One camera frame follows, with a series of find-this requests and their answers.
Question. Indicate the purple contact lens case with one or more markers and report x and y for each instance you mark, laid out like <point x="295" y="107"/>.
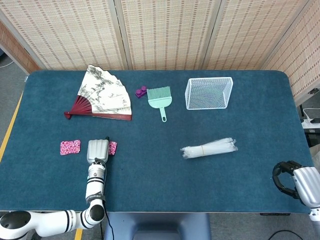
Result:
<point x="140" y="93"/>

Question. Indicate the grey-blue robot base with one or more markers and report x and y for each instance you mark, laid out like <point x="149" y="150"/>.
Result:
<point x="157" y="225"/>

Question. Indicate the white power strip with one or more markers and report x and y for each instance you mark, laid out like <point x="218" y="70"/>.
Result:
<point x="311" y="123"/>

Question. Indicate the woven bamboo screen panel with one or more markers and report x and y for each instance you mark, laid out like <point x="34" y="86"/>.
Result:
<point x="15" y="47"/>
<point x="62" y="32"/>
<point x="167" y="32"/>
<point x="250" y="32"/>
<point x="300" y="55"/>

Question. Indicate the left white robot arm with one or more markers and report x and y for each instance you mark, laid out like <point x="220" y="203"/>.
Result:
<point x="95" y="187"/>

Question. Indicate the pink patterned pad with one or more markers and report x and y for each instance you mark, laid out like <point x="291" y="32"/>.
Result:
<point x="113" y="148"/>
<point x="70" y="147"/>

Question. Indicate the painted paper folding fan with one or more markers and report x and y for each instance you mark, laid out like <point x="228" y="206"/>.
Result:
<point x="105" y="95"/>

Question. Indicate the tan rubber band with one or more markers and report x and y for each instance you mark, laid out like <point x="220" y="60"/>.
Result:
<point x="203" y="150"/>

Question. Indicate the black table control panel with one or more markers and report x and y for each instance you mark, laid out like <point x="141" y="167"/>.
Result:
<point x="275" y="214"/>

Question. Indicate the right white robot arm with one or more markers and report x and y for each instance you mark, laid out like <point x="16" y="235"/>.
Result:
<point x="315" y="215"/>

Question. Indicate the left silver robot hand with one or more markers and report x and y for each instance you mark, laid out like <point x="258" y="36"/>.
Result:
<point x="98" y="150"/>

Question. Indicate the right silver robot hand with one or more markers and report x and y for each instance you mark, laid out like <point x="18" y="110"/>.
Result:
<point x="310" y="185"/>

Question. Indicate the mint green hand brush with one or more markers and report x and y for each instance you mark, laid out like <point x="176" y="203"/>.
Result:
<point x="160" y="101"/>

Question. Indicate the bundle of clear straws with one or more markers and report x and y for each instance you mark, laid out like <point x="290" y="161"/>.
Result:
<point x="215" y="148"/>

